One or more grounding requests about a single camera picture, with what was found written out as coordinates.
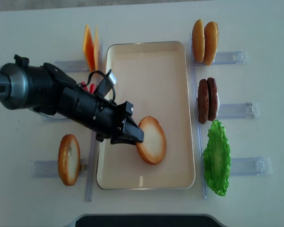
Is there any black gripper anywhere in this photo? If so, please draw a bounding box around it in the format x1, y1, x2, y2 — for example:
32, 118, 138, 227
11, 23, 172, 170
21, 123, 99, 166
59, 87, 144, 145

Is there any toasted bread slice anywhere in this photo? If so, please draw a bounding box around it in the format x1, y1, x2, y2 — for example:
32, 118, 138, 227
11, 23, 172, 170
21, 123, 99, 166
136, 116, 167, 165

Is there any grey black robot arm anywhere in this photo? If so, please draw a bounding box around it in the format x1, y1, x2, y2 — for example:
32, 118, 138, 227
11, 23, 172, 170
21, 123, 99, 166
0, 55, 144, 145

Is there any toasted bread slice left rack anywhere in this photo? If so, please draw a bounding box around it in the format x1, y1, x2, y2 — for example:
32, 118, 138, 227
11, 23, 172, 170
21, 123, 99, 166
58, 134, 80, 186

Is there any outer brown meat patty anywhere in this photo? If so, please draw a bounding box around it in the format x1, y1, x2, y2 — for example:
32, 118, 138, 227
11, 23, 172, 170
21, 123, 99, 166
197, 79, 209, 124

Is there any brown meat patty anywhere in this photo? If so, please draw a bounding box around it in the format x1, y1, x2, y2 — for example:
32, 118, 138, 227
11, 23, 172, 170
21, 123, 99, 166
207, 78, 219, 121
197, 79, 209, 124

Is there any green plastic lettuce leaf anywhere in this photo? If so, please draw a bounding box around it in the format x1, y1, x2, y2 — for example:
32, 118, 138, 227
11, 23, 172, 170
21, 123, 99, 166
203, 120, 231, 196

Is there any inner brown meat patty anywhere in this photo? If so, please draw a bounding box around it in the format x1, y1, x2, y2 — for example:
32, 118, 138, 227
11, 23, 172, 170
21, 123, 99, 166
207, 78, 219, 121

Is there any pale cheese slice back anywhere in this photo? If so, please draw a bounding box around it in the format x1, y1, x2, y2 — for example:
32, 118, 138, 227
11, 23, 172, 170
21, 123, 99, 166
94, 26, 100, 70

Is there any orange cheese slice front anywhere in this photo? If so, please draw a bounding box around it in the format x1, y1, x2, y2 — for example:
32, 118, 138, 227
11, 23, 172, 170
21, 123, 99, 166
82, 24, 95, 72

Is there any cream rectangular tray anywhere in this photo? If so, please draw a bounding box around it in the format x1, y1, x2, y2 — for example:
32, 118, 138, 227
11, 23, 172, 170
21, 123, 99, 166
96, 41, 195, 190

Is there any black monitor base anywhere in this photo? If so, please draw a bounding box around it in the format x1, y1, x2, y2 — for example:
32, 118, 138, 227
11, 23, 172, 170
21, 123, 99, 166
75, 215, 221, 227

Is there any outer bun slice right rack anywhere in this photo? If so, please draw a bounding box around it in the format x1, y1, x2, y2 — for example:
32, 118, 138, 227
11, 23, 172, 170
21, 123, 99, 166
192, 19, 205, 63

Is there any bun slice rack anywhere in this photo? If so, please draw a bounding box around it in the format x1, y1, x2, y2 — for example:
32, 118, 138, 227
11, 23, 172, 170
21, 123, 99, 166
192, 19, 205, 63
204, 21, 219, 66

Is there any inner bun slice right rack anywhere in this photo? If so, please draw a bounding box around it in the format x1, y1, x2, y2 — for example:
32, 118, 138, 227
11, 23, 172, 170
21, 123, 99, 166
204, 21, 219, 66

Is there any clear left long rail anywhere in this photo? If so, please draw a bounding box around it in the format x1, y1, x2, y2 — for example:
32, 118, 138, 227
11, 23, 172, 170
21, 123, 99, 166
85, 38, 104, 202

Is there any clear long rail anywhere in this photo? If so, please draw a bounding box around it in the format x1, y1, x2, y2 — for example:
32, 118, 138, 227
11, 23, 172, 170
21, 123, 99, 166
189, 32, 208, 200
85, 38, 104, 202

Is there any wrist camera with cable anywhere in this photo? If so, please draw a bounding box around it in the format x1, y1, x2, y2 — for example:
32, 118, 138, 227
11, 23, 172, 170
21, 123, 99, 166
86, 69, 117, 105

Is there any clear right long rail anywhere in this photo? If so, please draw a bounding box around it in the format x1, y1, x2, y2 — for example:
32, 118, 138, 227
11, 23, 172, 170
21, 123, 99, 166
189, 32, 208, 200

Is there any clear rail under bread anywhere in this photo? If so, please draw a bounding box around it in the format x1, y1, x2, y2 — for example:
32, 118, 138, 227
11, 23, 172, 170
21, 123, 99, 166
30, 159, 88, 178

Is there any clear rail under cheese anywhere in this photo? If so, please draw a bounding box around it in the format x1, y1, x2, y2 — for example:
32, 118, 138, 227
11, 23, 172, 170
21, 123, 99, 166
50, 61, 89, 73

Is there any clear rail with patty pusher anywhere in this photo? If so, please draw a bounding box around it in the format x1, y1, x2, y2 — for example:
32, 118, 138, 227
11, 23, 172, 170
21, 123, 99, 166
216, 97, 261, 120

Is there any clear rail with bun pusher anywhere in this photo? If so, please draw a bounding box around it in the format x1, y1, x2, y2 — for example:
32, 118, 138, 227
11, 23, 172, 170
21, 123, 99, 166
193, 50, 249, 66

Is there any clear rail with lettuce pusher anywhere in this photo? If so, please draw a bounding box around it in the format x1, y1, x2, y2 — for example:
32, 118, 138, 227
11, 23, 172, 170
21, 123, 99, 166
230, 156, 273, 176

